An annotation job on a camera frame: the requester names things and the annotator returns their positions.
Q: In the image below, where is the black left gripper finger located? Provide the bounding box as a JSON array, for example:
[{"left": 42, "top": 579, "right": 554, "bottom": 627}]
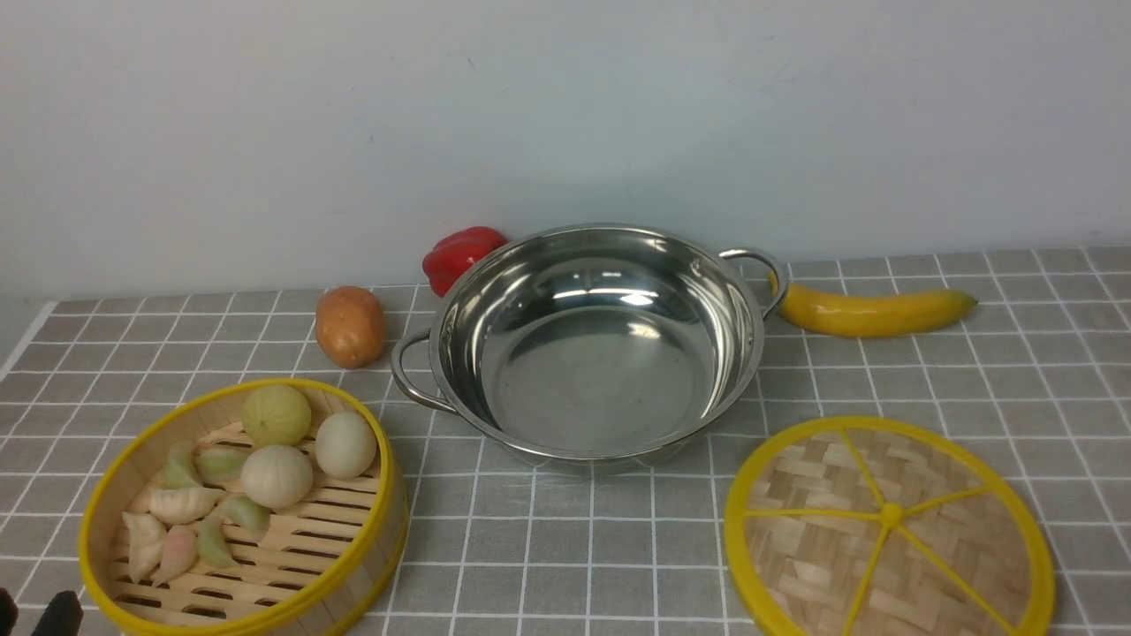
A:
[
  {"left": 32, "top": 588, "right": 84, "bottom": 636},
  {"left": 0, "top": 588, "right": 19, "bottom": 636}
]

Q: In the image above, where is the yellow bamboo steamer basket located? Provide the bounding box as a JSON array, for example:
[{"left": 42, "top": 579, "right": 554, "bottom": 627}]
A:
[{"left": 77, "top": 377, "right": 408, "bottom": 635}]

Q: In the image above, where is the yellow woven steamer lid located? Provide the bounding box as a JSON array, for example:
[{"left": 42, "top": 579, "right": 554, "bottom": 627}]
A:
[{"left": 723, "top": 416, "right": 1057, "bottom": 635}]

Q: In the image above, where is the stainless steel pot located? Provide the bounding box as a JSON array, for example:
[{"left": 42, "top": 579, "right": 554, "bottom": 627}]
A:
[{"left": 391, "top": 223, "right": 789, "bottom": 469}]

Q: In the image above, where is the white dumpling far left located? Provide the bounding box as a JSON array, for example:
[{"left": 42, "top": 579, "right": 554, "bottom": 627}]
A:
[{"left": 121, "top": 512, "right": 167, "bottom": 584}]

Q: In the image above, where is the white dumpling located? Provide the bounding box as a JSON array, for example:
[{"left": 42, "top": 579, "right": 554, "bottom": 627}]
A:
[
  {"left": 148, "top": 487, "right": 226, "bottom": 525},
  {"left": 121, "top": 512, "right": 167, "bottom": 584}
]

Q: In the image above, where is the pink dumpling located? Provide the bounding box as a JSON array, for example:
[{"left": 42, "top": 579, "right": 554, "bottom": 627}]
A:
[{"left": 152, "top": 525, "right": 198, "bottom": 587}]

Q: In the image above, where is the white dumpling middle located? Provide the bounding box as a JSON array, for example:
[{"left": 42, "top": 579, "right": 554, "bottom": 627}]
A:
[{"left": 148, "top": 487, "right": 226, "bottom": 525}]

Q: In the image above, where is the green dumpling lower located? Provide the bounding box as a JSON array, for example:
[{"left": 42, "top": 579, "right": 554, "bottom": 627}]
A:
[{"left": 195, "top": 514, "right": 238, "bottom": 569}]

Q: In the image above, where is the green dumpling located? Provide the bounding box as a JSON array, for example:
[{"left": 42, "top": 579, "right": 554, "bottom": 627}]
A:
[
  {"left": 195, "top": 514, "right": 238, "bottom": 569},
  {"left": 159, "top": 440, "right": 202, "bottom": 488},
  {"left": 215, "top": 495, "right": 271, "bottom": 541},
  {"left": 195, "top": 444, "right": 250, "bottom": 484}
]

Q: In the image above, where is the green dumpling upper left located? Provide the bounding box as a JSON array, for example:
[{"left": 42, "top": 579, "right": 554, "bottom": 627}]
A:
[{"left": 159, "top": 440, "right": 202, "bottom": 488}]

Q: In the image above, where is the green dumpling center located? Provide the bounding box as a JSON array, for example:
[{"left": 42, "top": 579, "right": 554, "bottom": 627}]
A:
[{"left": 215, "top": 495, "right": 271, "bottom": 541}]

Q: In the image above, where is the green dumpling upper middle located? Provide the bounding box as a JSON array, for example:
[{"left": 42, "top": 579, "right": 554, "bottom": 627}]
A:
[{"left": 195, "top": 444, "right": 250, "bottom": 484}]

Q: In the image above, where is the white bun front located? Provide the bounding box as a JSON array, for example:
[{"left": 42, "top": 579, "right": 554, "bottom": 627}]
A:
[{"left": 239, "top": 444, "right": 314, "bottom": 510}]

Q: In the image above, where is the white bun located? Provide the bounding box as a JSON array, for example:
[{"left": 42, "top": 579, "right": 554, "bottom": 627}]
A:
[
  {"left": 316, "top": 413, "right": 378, "bottom": 480},
  {"left": 239, "top": 444, "right": 314, "bottom": 510}
]

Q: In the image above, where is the green round bun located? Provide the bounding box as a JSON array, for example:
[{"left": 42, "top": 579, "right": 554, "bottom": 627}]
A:
[{"left": 241, "top": 385, "right": 314, "bottom": 447}]

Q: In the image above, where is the white bun right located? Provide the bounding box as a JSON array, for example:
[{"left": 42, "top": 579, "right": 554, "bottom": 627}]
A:
[{"left": 316, "top": 413, "right": 378, "bottom": 480}]

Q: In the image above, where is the brown potato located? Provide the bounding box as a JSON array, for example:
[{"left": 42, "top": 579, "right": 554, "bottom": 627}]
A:
[{"left": 316, "top": 285, "right": 385, "bottom": 369}]

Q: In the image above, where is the red bell pepper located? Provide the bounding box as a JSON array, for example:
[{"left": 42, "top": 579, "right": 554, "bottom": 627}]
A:
[{"left": 421, "top": 226, "right": 508, "bottom": 298}]

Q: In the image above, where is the yellow banana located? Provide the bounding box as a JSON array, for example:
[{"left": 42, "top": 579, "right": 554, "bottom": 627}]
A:
[{"left": 777, "top": 284, "right": 978, "bottom": 338}]

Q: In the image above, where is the grey checkered tablecloth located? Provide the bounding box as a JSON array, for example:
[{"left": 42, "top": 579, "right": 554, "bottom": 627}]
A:
[{"left": 1, "top": 246, "right": 1130, "bottom": 635}]

